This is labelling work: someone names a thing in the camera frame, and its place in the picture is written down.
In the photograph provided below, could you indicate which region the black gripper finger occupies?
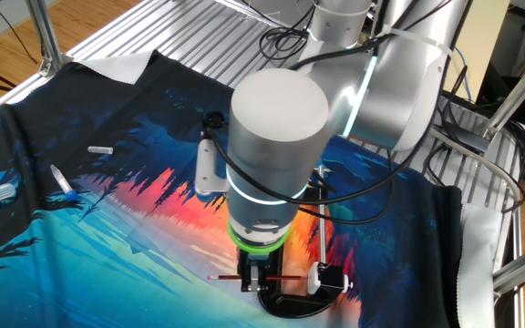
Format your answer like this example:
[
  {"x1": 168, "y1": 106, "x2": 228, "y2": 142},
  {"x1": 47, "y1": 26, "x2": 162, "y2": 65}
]
[{"x1": 240, "y1": 262, "x2": 268, "y2": 293}]

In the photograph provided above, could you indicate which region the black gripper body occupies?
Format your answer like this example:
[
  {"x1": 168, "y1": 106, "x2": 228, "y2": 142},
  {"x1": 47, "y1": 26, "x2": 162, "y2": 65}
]
[{"x1": 236, "y1": 248, "x2": 286, "y2": 276}]

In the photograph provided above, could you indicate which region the red pencil with eraser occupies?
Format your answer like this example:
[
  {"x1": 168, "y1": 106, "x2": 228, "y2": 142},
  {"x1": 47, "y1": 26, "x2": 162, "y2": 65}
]
[{"x1": 207, "y1": 272, "x2": 312, "y2": 282}]

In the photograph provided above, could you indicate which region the black white pencil sharpener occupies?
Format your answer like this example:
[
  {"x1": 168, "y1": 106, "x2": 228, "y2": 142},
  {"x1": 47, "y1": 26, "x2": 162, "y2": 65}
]
[{"x1": 306, "y1": 261, "x2": 354, "y2": 296}]

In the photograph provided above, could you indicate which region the black C-clamp with steel screw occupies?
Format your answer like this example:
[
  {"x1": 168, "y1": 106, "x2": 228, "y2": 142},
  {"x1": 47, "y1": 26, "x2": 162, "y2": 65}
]
[{"x1": 256, "y1": 166, "x2": 337, "y2": 320}]

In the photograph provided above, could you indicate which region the colourful forest landscape cloth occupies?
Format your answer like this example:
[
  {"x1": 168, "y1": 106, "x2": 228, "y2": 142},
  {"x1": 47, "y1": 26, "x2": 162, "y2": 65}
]
[{"x1": 0, "y1": 49, "x2": 505, "y2": 328}]

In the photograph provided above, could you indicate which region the clear tube with blue cap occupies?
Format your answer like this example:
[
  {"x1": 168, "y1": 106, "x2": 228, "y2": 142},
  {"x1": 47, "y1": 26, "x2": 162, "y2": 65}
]
[{"x1": 49, "y1": 164, "x2": 79, "y2": 202}]

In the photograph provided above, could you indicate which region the green flange adapter ring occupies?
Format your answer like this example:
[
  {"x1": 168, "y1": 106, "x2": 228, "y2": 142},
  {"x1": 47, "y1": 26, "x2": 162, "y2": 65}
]
[{"x1": 226, "y1": 220, "x2": 292, "y2": 256}]

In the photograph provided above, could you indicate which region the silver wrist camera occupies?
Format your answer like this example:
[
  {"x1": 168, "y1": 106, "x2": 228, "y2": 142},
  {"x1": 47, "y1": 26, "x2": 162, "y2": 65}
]
[{"x1": 194, "y1": 136, "x2": 230, "y2": 198}]

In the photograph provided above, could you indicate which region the black cable bundle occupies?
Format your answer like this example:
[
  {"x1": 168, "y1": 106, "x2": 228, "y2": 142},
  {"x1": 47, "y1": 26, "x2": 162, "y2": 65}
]
[{"x1": 257, "y1": 4, "x2": 319, "y2": 63}]

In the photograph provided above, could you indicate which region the grey hose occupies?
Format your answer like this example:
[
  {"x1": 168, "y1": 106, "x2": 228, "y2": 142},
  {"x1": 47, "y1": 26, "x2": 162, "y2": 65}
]
[{"x1": 428, "y1": 126, "x2": 524, "y2": 204}]

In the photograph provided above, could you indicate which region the slanted aluminium frame post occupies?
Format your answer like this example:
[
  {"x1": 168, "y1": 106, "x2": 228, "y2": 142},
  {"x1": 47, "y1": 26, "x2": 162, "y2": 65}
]
[{"x1": 480, "y1": 45, "x2": 525, "y2": 140}]

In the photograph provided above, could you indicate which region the aluminium frame post with bracket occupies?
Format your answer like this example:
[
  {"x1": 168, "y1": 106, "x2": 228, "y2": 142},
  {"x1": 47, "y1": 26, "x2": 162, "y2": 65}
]
[{"x1": 25, "y1": 0, "x2": 75, "y2": 77}]

